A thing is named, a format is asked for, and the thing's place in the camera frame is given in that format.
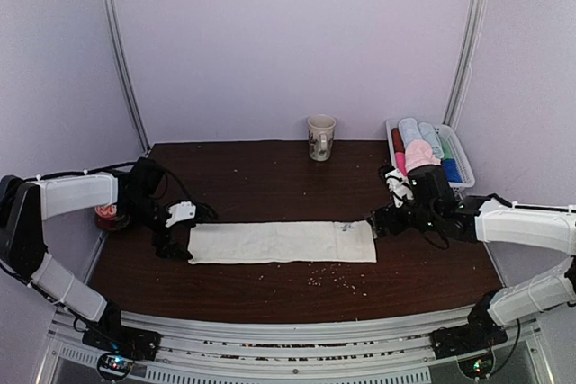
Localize dark red rolled towel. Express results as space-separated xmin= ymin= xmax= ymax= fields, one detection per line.
xmin=391 ymin=128 xmax=405 ymax=153

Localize right aluminium frame post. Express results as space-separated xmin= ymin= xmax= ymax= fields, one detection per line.
xmin=443 ymin=0 xmax=486 ymax=129

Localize pink rolled towel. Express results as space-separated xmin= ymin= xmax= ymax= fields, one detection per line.
xmin=395 ymin=152 xmax=407 ymax=176

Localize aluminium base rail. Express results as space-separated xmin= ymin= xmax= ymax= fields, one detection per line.
xmin=32 ymin=307 xmax=560 ymax=383

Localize red white patterned bowl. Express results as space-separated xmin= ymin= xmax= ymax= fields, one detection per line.
xmin=94 ymin=204 xmax=118 ymax=220

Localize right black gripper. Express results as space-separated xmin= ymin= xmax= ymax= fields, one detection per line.
xmin=364 ymin=200 xmax=439 ymax=239

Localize floral ceramic mug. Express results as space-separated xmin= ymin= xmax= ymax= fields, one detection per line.
xmin=307 ymin=114 xmax=337 ymax=162

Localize white plastic basket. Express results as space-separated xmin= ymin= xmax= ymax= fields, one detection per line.
xmin=385 ymin=118 xmax=477 ymax=199

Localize left aluminium frame post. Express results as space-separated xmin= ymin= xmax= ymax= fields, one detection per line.
xmin=103 ymin=0 xmax=151 ymax=153

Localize aluminium frame post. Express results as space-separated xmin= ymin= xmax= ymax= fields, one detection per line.
xmin=443 ymin=0 xmax=486 ymax=129
xmin=103 ymin=0 xmax=151 ymax=153

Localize light blue rolled towel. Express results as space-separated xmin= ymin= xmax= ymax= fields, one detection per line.
xmin=398 ymin=118 xmax=422 ymax=147

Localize green rolled towel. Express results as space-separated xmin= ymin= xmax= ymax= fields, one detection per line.
xmin=440 ymin=138 xmax=454 ymax=160

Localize pale blue rolled towel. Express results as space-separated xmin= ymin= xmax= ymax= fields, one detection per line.
xmin=418 ymin=122 xmax=445 ymax=159

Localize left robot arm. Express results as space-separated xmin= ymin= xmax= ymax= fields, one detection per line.
xmin=1 ymin=210 xmax=189 ymax=334

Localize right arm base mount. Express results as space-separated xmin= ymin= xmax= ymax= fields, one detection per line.
xmin=430 ymin=324 xmax=508 ymax=381

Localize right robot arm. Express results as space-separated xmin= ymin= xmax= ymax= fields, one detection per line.
xmin=368 ymin=165 xmax=575 ymax=350

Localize pink towel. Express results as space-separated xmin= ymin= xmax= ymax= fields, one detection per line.
xmin=395 ymin=152 xmax=407 ymax=176
xmin=405 ymin=139 xmax=441 ymax=173

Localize cream towel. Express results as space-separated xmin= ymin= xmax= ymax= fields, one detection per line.
xmin=188 ymin=221 xmax=377 ymax=264

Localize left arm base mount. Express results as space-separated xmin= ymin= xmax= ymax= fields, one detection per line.
xmin=82 ymin=326 xmax=162 ymax=382

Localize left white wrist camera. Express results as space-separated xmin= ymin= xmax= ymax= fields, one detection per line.
xmin=165 ymin=201 xmax=196 ymax=228

